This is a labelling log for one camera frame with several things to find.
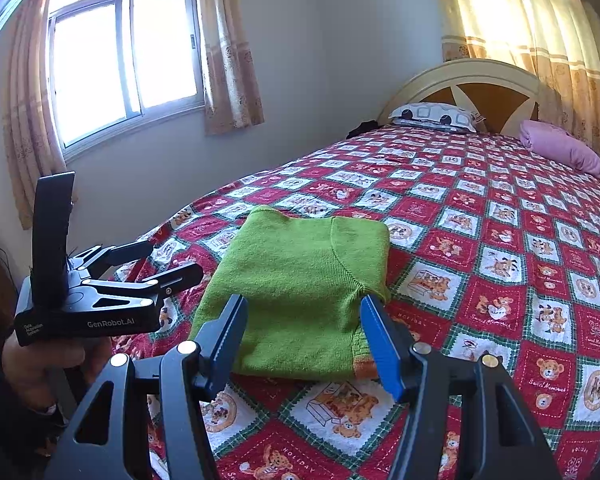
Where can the pink pillow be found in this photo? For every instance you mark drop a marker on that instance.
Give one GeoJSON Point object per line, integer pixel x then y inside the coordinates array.
{"type": "Point", "coordinates": [560, 147]}

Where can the person's left hand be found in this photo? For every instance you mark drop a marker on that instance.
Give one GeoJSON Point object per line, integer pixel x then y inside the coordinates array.
{"type": "Point", "coordinates": [45, 360]}

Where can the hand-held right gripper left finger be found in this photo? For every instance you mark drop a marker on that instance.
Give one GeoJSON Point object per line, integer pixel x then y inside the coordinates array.
{"type": "Point", "coordinates": [227, 340]}

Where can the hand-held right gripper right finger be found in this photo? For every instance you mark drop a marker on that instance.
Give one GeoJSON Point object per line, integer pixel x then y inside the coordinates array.
{"type": "Point", "coordinates": [385, 350]}

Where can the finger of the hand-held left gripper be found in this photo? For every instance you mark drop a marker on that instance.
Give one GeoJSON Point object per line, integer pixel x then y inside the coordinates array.
{"type": "Point", "coordinates": [175, 280]}
{"type": "Point", "coordinates": [120, 252]}

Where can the sliding glass window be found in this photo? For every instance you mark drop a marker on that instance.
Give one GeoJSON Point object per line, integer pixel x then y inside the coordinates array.
{"type": "Point", "coordinates": [95, 60]}

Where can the green striped knit sweater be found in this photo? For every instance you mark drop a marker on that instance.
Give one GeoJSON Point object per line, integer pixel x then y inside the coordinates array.
{"type": "Point", "coordinates": [290, 285]}

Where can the beige printed window curtain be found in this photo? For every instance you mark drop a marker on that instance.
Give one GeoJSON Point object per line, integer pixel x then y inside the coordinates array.
{"type": "Point", "coordinates": [230, 60]}
{"type": "Point", "coordinates": [30, 110]}

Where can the dark cloth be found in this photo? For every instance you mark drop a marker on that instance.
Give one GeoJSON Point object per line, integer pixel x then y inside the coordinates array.
{"type": "Point", "coordinates": [362, 130]}

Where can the white patterned pillow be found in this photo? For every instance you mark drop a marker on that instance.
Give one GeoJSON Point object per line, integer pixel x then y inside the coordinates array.
{"type": "Point", "coordinates": [430, 115]}

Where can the cream and wood headboard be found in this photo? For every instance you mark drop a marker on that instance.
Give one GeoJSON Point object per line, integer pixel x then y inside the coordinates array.
{"type": "Point", "coordinates": [485, 100]}

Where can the yellow banded curtain panel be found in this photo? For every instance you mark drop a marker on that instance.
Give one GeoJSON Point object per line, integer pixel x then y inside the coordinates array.
{"type": "Point", "coordinates": [480, 15]}
{"type": "Point", "coordinates": [575, 70]}

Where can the red checked printed quilt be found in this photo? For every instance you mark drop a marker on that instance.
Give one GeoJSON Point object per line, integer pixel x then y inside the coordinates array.
{"type": "Point", "coordinates": [480, 210]}

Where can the person's left forearm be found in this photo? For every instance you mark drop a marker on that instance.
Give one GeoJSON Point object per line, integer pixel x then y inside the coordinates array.
{"type": "Point", "coordinates": [10, 435]}

